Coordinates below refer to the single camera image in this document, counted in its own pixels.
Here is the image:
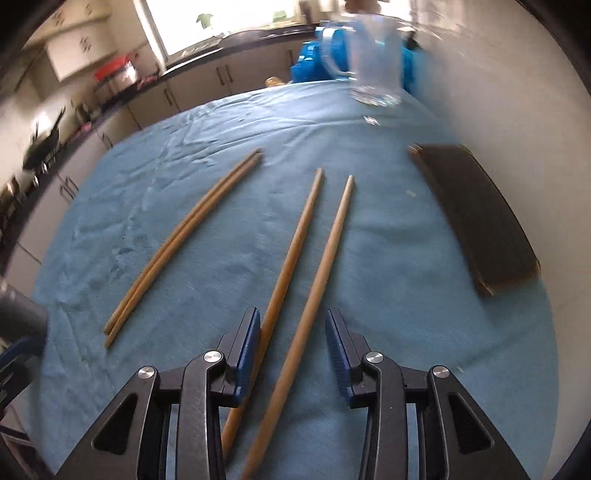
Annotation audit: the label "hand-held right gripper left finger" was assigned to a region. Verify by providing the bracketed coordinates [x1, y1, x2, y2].
[55, 307, 262, 480]

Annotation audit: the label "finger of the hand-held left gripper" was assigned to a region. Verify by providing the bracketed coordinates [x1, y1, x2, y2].
[0, 281, 49, 343]
[0, 338, 43, 371]

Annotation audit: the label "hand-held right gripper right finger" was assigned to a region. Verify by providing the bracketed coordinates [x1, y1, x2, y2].
[324, 308, 532, 480]

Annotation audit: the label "single wooden chopstick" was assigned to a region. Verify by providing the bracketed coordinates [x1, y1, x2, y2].
[240, 175, 355, 480]
[103, 148, 262, 335]
[221, 168, 324, 459]

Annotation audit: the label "bundle of wooden chopsticks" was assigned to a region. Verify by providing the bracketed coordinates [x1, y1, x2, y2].
[105, 154, 264, 349]

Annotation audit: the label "blue tablecloth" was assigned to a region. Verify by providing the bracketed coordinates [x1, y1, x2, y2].
[28, 78, 559, 480]

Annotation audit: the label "gas stove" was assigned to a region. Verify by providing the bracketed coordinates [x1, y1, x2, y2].
[0, 159, 51, 210]

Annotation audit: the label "black wok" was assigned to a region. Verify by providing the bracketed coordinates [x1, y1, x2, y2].
[21, 106, 68, 171]

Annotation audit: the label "black smartphone in clear case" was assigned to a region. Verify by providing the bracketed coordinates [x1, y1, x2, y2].
[407, 143, 542, 297]

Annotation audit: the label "white base cabinets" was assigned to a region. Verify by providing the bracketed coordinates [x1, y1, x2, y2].
[9, 39, 319, 278]

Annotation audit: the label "steel pot with red lid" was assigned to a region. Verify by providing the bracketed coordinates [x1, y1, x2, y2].
[95, 55, 139, 88]

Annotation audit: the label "black kitchen countertop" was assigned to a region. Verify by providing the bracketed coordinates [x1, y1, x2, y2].
[0, 25, 319, 217]

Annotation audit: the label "blue plastic bag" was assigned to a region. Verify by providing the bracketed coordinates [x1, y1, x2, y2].
[290, 28, 419, 97]

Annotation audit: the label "clear glass mug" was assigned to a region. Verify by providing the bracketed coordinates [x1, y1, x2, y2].
[321, 13, 407, 108]

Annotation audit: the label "steel sink basin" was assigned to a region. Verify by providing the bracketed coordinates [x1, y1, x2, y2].
[222, 30, 273, 47]

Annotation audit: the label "kitchen window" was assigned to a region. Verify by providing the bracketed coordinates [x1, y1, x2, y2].
[134, 0, 324, 63]

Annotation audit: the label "brown fuzzy object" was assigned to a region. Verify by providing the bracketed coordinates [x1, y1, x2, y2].
[344, 0, 384, 16]

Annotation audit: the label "white wall cabinets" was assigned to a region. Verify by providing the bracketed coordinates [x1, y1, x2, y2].
[23, 0, 121, 83]

